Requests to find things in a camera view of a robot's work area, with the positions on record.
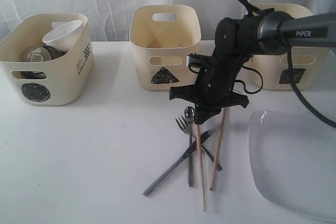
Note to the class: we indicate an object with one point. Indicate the cream bin circle mark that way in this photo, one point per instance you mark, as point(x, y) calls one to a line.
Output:
point(54, 82)

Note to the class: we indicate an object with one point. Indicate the steel bowl black inside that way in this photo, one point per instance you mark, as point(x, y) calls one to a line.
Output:
point(55, 53)

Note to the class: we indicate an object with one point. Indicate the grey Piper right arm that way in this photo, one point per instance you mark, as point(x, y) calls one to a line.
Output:
point(236, 40)

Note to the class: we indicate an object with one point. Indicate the wooden chopstick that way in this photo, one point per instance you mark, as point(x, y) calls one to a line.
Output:
point(216, 159)
point(200, 159)

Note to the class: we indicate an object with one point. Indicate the cream bin triangle mark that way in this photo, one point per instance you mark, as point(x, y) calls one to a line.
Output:
point(161, 38)

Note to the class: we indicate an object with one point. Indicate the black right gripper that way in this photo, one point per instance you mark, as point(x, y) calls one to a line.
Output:
point(213, 88)

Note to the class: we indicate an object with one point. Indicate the cream bin square mark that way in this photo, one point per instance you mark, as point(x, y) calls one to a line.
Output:
point(306, 61)

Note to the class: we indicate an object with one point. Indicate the white plastic bowl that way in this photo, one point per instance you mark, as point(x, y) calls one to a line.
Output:
point(64, 36)

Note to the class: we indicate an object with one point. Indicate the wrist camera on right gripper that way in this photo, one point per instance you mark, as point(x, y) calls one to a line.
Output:
point(196, 60)

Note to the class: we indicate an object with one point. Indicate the white square plate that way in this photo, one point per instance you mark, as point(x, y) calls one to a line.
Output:
point(292, 162)

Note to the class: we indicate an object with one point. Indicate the small steel cup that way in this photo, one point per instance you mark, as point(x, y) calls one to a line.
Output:
point(36, 54)

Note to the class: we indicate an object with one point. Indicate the steel spoon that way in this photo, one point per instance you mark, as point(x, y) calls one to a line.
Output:
point(189, 116)

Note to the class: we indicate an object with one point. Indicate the steel table knife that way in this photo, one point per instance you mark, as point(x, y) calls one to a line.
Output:
point(180, 160)

